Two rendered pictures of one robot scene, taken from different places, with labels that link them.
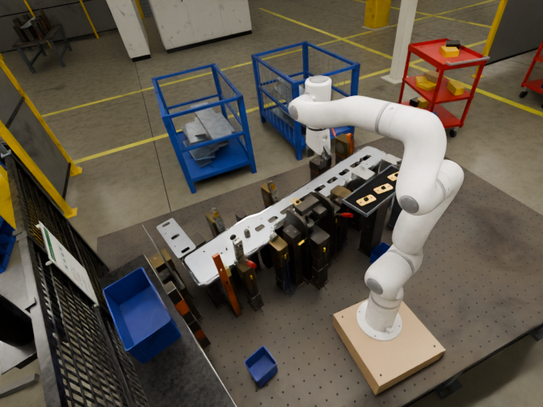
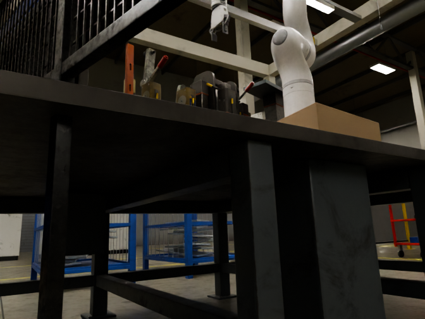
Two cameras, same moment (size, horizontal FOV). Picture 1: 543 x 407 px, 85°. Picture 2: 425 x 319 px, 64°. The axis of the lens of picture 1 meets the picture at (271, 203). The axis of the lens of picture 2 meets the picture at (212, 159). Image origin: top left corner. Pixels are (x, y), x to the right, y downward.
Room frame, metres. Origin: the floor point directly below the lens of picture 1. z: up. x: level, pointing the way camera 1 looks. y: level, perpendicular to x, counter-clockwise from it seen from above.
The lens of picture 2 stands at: (-0.55, 0.28, 0.44)
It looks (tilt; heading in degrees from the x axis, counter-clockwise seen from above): 12 degrees up; 344
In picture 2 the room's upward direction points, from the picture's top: 2 degrees counter-clockwise
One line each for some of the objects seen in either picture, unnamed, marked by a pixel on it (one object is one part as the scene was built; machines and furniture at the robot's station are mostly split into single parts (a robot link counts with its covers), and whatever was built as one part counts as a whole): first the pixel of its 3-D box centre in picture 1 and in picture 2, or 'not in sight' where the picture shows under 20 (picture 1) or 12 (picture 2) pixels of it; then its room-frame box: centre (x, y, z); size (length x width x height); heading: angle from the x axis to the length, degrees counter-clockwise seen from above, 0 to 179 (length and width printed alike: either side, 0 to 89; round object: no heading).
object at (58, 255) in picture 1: (68, 266); not in sight; (0.71, 0.77, 1.30); 0.23 x 0.02 x 0.31; 33
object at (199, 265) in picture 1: (299, 200); not in sight; (1.20, -0.16, 1.00); 1.38 x 0.22 x 0.02; 123
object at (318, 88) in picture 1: (317, 98); not in sight; (0.95, -0.20, 1.68); 0.09 x 0.08 x 0.13; 124
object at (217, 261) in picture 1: (229, 288); (128, 102); (0.74, 0.25, 0.95); 0.03 x 0.01 x 0.50; 123
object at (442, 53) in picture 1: (435, 90); not in sight; (3.26, -2.12, 0.49); 0.81 x 0.46 x 0.98; 1
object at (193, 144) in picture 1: (204, 124); (80, 234); (3.33, 0.66, 0.47); 1.20 x 0.80 x 0.95; 16
